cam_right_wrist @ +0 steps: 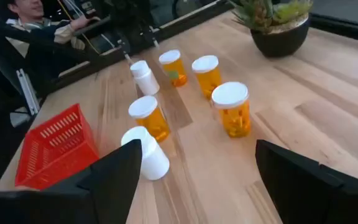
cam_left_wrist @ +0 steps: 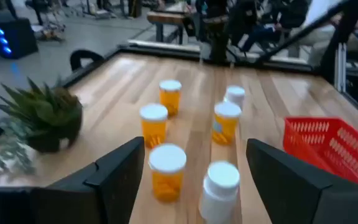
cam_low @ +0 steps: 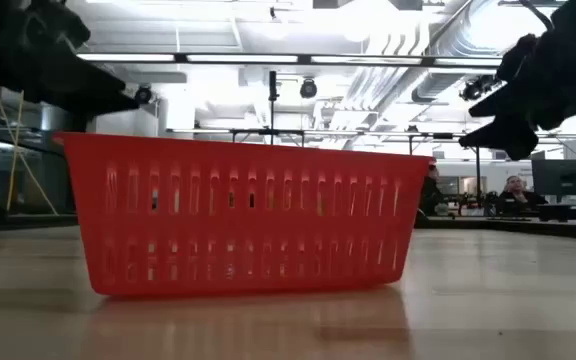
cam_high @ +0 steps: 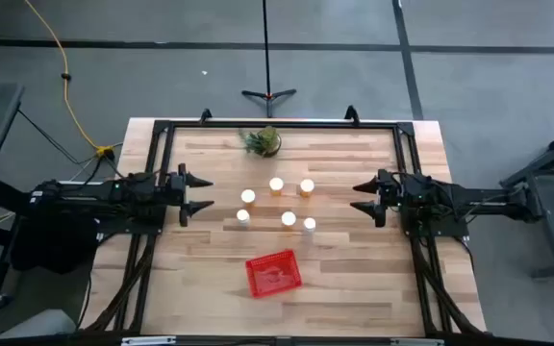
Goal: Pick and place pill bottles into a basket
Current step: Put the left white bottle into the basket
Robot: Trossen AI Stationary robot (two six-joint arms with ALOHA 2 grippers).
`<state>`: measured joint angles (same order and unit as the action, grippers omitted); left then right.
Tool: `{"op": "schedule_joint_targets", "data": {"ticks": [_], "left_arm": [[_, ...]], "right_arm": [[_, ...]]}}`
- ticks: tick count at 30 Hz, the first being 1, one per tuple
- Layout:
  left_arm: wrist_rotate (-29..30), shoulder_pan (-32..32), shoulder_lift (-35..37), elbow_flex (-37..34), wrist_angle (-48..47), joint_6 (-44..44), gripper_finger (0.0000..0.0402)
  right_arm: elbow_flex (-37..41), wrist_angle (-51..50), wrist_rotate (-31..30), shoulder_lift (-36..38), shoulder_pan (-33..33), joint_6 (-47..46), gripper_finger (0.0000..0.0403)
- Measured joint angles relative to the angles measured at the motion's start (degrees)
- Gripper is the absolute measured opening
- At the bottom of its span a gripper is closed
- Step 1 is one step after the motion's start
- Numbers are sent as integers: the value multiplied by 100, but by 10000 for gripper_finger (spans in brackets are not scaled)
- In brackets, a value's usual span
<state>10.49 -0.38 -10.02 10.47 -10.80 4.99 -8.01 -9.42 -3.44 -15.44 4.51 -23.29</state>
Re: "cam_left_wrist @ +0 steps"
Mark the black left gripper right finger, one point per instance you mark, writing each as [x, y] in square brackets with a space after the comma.
[291, 193]

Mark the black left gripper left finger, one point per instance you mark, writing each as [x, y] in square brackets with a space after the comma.
[110, 186]

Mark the orange pill bottle white cap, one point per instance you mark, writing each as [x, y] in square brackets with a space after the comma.
[167, 172]
[153, 124]
[170, 96]

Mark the orange pill bottle with label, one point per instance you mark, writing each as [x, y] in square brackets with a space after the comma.
[225, 123]

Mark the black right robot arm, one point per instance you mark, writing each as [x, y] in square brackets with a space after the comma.
[216, 34]

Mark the red plastic basket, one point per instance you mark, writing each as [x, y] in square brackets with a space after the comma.
[322, 146]

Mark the black plant pot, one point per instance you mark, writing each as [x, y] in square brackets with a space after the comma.
[48, 144]

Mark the green succulent plant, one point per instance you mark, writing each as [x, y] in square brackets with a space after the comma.
[42, 109]

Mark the grey-green leaf sprig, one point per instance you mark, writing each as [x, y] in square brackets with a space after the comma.
[8, 158]

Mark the black chair back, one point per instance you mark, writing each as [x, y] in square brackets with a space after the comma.
[84, 54]

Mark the silver aluminium strut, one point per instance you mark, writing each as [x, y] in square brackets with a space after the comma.
[340, 67]

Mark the black box with blue lights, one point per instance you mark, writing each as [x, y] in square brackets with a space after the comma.
[14, 40]

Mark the wooden workbench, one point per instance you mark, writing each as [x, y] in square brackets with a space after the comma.
[166, 18]

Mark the black aluminium table frame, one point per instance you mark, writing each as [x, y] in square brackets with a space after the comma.
[166, 51]

